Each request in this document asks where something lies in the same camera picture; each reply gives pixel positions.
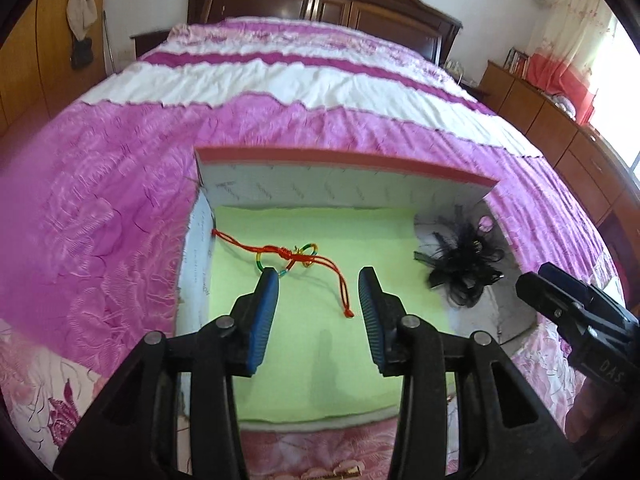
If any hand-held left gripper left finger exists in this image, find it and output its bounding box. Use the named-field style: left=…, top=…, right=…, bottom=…
left=52, top=267, right=280, bottom=480

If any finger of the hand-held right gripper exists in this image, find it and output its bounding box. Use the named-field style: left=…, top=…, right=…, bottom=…
left=539, top=262, right=621, bottom=311
left=516, top=272, right=591, bottom=331

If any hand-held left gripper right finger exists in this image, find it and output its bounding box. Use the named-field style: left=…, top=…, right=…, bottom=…
left=358, top=266, right=583, bottom=480

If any red cord bracelet with rainbow ring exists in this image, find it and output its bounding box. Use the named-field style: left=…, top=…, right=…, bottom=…
left=212, top=229, right=357, bottom=319

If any pink cardboard box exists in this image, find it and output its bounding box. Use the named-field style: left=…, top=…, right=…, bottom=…
left=177, top=146, right=538, bottom=431

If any light green box liner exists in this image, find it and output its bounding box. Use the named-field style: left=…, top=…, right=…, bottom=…
left=210, top=205, right=456, bottom=423

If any black feather hair clip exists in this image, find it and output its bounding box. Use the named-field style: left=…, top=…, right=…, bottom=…
left=412, top=215, right=508, bottom=308

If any long wooden cabinet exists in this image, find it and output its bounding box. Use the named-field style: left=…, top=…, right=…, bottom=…
left=480, top=60, right=640, bottom=228

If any gold hair pin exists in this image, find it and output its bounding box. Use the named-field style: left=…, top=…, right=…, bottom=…
left=300, top=466, right=363, bottom=479

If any purple floral bedspread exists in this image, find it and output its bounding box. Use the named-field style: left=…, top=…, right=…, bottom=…
left=0, top=15, right=626, bottom=480

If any white and red curtain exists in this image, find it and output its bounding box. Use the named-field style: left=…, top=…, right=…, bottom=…
left=525, top=0, right=618, bottom=126

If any dark wooden nightstand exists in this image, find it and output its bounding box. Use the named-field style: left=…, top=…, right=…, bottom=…
left=130, top=29, right=173, bottom=59

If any black hanging bag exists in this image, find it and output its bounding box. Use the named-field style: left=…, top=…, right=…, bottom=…
left=70, top=37, right=96, bottom=70

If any dark wooden headboard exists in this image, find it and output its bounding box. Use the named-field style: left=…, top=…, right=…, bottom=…
left=187, top=0, right=463, bottom=66

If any beige hanging cloth bag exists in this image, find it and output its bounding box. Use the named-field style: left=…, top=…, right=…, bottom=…
left=66, top=0, right=98, bottom=40

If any orange wooden wardrobe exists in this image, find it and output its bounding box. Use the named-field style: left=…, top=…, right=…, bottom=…
left=0, top=0, right=108, bottom=136

